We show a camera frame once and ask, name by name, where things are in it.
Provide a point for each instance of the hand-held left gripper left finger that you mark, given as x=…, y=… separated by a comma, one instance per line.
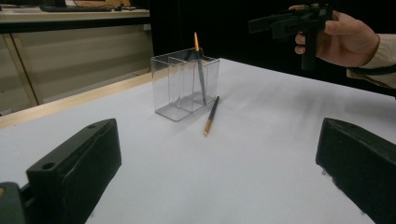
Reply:
x=74, y=174

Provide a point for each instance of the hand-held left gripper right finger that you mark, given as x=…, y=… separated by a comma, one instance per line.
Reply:
x=364, y=168

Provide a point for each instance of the black pencil with orange end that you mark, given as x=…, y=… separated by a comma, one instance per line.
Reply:
x=211, y=115
x=201, y=74

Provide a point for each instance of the clear acrylic pen holder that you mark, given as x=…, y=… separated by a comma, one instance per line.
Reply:
x=174, y=87

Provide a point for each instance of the white table cover sheet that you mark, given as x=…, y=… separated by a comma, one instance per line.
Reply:
x=249, y=155

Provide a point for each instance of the light desk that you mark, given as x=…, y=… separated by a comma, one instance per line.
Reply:
x=31, y=15

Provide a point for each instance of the black keyboard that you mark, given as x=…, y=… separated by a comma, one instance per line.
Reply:
x=74, y=8

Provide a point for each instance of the black frame bar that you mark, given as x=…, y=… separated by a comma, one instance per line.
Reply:
x=74, y=25

